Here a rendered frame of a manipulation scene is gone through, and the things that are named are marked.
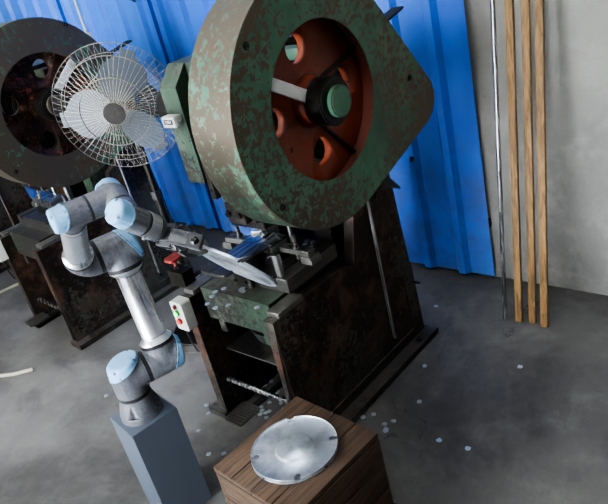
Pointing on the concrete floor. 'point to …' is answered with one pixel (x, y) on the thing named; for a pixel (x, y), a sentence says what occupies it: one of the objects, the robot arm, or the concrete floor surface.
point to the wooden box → (355, 468)
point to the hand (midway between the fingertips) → (206, 249)
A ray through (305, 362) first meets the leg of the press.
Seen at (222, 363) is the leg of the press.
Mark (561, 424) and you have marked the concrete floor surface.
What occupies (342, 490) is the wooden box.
